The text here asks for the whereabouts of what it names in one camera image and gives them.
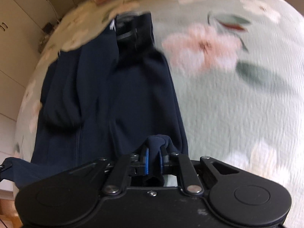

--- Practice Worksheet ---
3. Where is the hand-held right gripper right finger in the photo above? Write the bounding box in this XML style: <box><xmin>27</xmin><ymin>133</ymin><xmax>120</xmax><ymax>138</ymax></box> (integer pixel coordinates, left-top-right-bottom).
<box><xmin>158</xmin><ymin>147</ymin><xmax>241</xmax><ymax>194</ymax></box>

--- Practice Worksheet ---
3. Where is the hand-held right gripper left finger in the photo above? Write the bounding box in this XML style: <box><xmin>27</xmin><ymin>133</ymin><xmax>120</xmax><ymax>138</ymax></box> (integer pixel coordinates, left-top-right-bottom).
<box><xmin>68</xmin><ymin>146</ymin><xmax>151</xmax><ymax>194</ymax></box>

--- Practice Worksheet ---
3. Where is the navy striped zip hoodie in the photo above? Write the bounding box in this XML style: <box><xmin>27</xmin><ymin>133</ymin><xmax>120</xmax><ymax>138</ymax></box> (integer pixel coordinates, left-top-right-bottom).
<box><xmin>0</xmin><ymin>12</ymin><xmax>191</xmax><ymax>192</ymax></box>

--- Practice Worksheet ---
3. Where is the bed with floral bedspread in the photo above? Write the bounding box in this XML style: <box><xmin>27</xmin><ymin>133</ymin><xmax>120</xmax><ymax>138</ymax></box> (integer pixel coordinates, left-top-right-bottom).
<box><xmin>14</xmin><ymin>0</ymin><xmax>304</xmax><ymax>228</ymax></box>

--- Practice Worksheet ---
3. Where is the beige nightstand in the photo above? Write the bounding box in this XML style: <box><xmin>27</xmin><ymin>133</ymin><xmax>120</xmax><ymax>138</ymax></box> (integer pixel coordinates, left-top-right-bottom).
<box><xmin>37</xmin><ymin>20</ymin><xmax>60</xmax><ymax>53</ymax></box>

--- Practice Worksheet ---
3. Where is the white wardrobe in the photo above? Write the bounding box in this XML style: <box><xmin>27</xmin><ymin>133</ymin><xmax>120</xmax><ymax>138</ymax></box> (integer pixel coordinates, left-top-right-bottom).
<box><xmin>0</xmin><ymin>0</ymin><xmax>62</xmax><ymax>195</ymax></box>

